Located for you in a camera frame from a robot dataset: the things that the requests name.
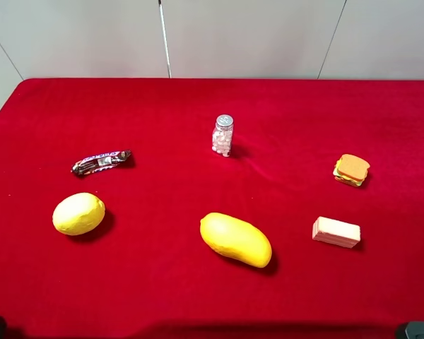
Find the toy sandwich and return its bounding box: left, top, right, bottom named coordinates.
left=333, top=154, right=370, bottom=187

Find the pink wafer block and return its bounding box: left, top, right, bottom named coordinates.
left=312, top=216, right=361, bottom=249

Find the yellow lemon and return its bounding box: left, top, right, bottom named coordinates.
left=52, top=192, right=105, bottom=236

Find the clear jar of white candies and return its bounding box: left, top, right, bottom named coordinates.
left=212, top=114, right=234, bottom=157

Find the red tablecloth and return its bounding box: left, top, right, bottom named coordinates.
left=0, top=78, right=424, bottom=338

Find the brown chocolate bar wrapper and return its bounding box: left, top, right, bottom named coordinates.
left=71, top=150, right=132, bottom=177

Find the yellow mango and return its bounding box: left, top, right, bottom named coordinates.
left=199, top=213, right=272, bottom=268

